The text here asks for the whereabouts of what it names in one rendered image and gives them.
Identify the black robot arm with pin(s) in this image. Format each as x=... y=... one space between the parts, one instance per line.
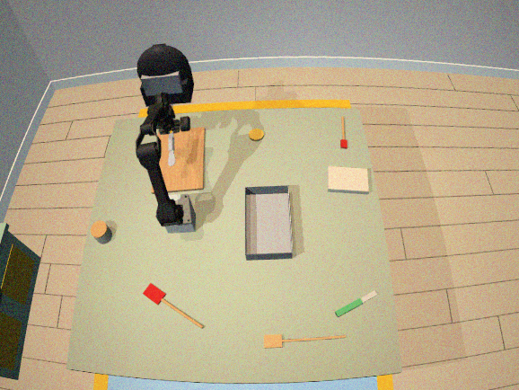
x=149 y=155

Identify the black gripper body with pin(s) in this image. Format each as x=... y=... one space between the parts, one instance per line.
x=174 y=124

